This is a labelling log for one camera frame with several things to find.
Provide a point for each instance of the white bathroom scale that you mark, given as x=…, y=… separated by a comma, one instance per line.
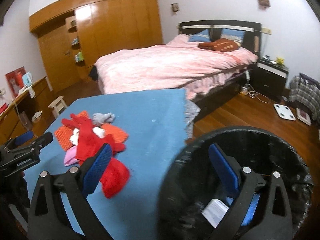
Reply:
x=284, y=112

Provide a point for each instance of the right blue pillow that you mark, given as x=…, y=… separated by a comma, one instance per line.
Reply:
x=234, y=35

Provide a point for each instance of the orange foam net sheet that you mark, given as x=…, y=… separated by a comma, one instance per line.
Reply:
x=65, y=136

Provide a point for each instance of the white crumpled tissue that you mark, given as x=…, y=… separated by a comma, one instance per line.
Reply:
x=75, y=136

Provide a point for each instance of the blue table cloth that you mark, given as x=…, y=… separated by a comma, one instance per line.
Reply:
x=155, y=123

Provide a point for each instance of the wooden side desk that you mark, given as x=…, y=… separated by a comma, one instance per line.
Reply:
x=28, y=114

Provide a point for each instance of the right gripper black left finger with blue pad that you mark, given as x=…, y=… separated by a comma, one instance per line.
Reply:
x=47, y=216

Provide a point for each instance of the grey crumpled tissue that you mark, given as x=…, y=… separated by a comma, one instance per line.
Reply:
x=99, y=118

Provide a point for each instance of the plaid shirt on chair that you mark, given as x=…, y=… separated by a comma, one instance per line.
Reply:
x=305, y=90

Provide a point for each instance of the blue pillow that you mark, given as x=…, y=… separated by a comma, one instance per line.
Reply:
x=234, y=35
x=202, y=36

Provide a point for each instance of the yellow plush toy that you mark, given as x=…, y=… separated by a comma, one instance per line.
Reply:
x=280, y=61

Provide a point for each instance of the wooden wardrobe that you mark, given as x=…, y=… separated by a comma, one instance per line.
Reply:
x=73, y=34

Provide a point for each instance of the red rubber glove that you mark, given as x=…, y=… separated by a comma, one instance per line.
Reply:
x=116, y=175

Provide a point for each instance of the left wall lamp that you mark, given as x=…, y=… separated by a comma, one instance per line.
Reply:
x=175, y=7

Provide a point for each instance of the red picture frame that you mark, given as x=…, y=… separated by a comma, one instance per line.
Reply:
x=14, y=80

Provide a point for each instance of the pink duvet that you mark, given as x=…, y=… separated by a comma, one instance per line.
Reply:
x=177, y=64

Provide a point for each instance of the bed with dark frame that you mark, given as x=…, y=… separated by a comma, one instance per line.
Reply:
x=219, y=95

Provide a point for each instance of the left blue pillow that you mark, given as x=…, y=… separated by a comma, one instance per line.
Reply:
x=202, y=36

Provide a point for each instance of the brown dotted pillow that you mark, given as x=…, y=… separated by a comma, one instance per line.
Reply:
x=223, y=45

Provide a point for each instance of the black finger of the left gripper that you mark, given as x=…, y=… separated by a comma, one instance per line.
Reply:
x=38, y=144

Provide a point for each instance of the black lined trash bin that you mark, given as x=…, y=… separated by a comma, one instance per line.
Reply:
x=191, y=181

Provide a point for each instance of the dark nightstand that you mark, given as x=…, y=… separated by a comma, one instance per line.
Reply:
x=269, y=79

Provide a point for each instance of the pink paper piece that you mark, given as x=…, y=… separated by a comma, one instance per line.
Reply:
x=70, y=156

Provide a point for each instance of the pink scale on floor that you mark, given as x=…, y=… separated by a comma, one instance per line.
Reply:
x=303, y=116

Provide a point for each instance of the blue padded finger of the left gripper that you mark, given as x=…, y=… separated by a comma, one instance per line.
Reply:
x=19, y=140

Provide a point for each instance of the white blue mask box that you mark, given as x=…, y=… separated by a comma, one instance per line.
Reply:
x=216, y=210

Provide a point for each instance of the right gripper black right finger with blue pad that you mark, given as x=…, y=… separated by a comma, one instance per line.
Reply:
x=272, y=218

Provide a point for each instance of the light blue kettle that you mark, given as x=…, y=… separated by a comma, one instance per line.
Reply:
x=27, y=79

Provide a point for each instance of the small white stool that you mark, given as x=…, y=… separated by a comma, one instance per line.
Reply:
x=58, y=106

